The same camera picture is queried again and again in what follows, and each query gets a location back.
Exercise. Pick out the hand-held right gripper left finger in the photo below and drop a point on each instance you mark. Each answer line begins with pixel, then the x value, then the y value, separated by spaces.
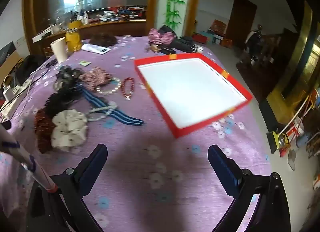
pixel 95 165

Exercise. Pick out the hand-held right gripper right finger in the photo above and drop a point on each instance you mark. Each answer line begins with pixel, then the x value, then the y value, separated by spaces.
pixel 223 169

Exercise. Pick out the cream dotted scrunchie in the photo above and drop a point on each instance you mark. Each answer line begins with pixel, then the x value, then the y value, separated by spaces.
pixel 68 129

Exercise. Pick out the dark red scrunchie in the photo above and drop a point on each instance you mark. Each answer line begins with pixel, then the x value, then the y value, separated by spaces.
pixel 43 131

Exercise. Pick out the black feathery hair clip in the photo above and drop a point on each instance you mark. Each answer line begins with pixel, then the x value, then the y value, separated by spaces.
pixel 60 98

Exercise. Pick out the red box with white inside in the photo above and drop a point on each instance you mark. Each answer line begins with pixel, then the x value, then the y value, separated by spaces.
pixel 190 91

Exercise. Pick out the pink red plaid scrunchie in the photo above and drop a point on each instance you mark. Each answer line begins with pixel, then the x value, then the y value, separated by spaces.
pixel 96 76

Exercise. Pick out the grey black mesh scrunchie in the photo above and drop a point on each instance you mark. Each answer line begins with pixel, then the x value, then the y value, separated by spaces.
pixel 67 74

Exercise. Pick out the purple floral tablecloth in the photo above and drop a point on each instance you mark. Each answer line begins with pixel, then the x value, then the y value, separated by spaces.
pixel 140 134

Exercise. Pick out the blue striped ribbon headband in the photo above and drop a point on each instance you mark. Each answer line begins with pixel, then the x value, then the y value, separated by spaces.
pixel 93 100

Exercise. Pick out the white taped rod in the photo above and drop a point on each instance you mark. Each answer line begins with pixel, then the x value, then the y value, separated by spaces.
pixel 15 150

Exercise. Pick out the small green packet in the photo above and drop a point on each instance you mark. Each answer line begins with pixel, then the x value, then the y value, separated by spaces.
pixel 85 63

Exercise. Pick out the white power strip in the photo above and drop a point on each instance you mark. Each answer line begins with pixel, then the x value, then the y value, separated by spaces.
pixel 21 87

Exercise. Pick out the white charger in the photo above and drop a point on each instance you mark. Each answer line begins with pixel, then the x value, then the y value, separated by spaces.
pixel 7 93

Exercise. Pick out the white booklet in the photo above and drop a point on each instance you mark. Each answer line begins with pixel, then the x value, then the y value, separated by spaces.
pixel 96 48

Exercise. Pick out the black bag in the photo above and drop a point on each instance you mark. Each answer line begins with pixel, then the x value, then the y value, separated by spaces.
pixel 28 67

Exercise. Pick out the white paper cup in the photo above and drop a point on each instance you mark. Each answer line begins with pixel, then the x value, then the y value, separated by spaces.
pixel 59 51

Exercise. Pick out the brown hair wig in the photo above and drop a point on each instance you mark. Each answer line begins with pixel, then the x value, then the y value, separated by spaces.
pixel 103 40

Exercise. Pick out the yellow jar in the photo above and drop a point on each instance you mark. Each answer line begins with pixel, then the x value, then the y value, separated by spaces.
pixel 73 39

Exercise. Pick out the small brown object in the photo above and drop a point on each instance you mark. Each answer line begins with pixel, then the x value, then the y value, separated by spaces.
pixel 153 48

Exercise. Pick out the black glasses case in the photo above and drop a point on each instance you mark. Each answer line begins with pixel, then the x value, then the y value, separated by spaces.
pixel 168 51

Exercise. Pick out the pile of boxes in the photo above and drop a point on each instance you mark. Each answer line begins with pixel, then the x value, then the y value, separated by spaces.
pixel 215 34

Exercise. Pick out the pink patterned cloth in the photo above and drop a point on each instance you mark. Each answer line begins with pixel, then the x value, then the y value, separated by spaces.
pixel 161 37

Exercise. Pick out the dark brown door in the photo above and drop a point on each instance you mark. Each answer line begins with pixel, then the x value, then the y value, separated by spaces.
pixel 241 21

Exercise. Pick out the clutter of bottles and tools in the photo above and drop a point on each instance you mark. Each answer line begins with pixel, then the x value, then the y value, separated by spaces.
pixel 117 13

